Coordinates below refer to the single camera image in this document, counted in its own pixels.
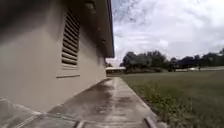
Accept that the green lawn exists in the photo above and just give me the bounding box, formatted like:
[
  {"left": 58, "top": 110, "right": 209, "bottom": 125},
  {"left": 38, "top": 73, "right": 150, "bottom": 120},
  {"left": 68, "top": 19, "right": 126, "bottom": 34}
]
[{"left": 117, "top": 69, "right": 224, "bottom": 128}]

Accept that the distant low building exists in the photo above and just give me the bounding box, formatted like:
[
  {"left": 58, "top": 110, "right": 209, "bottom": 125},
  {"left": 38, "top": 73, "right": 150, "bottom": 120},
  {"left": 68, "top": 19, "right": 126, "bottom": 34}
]
[{"left": 105, "top": 66, "right": 127, "bottom": 75}]

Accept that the beige building with louvred vent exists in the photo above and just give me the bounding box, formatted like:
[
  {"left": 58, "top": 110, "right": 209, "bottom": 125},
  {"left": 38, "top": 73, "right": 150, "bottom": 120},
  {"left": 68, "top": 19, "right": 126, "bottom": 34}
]
[{"left": 0, "top": 0, "right": 116, "bottom": 114}]

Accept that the distant row of trees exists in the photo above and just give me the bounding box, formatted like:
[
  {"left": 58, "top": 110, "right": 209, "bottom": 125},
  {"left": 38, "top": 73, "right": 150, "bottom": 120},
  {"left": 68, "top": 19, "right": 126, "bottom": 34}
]
[{"left": 119, "top": 47, "right": 224, "bottom": 74}]

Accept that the robot's own part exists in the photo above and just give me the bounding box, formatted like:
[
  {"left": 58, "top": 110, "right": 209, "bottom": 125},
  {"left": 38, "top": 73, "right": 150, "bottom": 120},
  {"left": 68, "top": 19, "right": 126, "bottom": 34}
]
[
  {"left": 73, "top": 120, "right": 85, "bottom": 128},
  {"left": 143, "top": 116, "right": 159, "bottom": 128}
]

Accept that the grey concrete path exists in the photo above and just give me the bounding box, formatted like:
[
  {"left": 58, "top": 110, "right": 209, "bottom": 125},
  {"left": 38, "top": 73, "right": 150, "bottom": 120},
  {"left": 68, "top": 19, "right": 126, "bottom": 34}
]
[{"left": 0, "top": 76, "right": 168, "bottom": 128}]

